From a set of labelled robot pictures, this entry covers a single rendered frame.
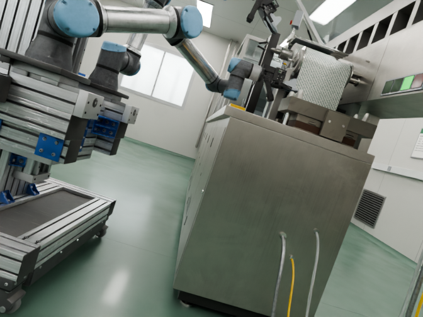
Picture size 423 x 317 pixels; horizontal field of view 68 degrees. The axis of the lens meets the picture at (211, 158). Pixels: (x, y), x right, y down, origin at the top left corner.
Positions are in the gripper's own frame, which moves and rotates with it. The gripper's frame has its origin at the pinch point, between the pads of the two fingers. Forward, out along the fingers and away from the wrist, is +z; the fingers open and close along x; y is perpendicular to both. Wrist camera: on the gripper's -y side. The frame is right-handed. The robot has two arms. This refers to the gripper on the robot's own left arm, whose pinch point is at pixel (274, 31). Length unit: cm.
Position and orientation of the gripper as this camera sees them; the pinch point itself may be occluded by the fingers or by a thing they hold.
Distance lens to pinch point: 171.3
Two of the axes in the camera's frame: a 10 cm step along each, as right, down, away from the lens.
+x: -0.5, -1.0, 9.9
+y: 8.5, -5.2, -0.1
